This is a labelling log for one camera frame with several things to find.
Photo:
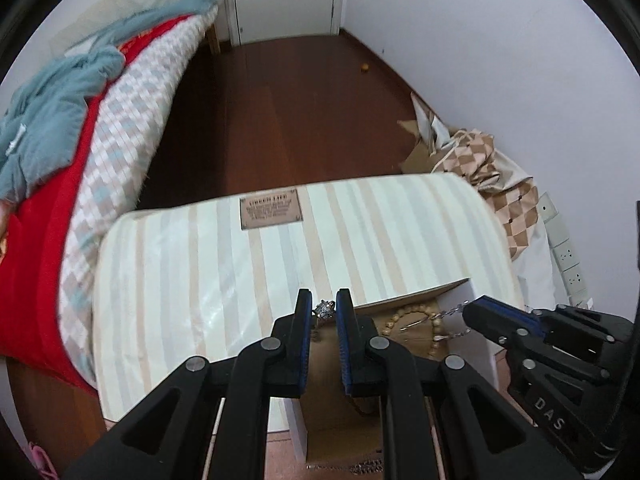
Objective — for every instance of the torn cardboard pieces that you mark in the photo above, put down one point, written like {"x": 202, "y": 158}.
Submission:
{"x": 422, "y": 125}

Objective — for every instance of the checkered bedspread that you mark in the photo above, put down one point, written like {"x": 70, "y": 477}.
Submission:
{"x": 125, "y": 125}

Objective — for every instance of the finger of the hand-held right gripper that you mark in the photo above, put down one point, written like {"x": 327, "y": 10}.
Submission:
{"x": 487, "y": 322}
{"x": 505, "y": 310}

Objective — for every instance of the checkered fabric pile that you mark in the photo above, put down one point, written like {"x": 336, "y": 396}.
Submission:
{"x": 475, "y": 165}

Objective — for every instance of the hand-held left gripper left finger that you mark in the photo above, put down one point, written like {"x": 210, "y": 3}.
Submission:
{"x": 303, "y": 345}

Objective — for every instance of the grey-blue blanket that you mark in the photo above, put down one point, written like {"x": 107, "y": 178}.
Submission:
{"x": 45, "y": 125}

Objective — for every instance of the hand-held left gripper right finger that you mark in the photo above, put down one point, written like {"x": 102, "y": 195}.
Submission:
{"x": 345, "y": 345}

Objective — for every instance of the red blanket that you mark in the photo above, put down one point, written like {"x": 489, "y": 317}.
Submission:
{"x": 35, "y": 270}

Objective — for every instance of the white power strip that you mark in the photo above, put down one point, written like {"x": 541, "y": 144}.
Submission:
{"x": 564, "y": 252}

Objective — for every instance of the white cardboard box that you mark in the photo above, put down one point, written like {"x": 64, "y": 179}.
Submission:
{"x": 340, "y": 425}

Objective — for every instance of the striped mattress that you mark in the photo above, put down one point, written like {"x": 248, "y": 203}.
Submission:
{"x": 200, "y": 280}

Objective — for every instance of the brown label plate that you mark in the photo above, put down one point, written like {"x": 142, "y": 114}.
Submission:
{"x": 271, "y": 209}

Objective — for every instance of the pink object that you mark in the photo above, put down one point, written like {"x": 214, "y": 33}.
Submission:
{"x": 42, "y": 462}

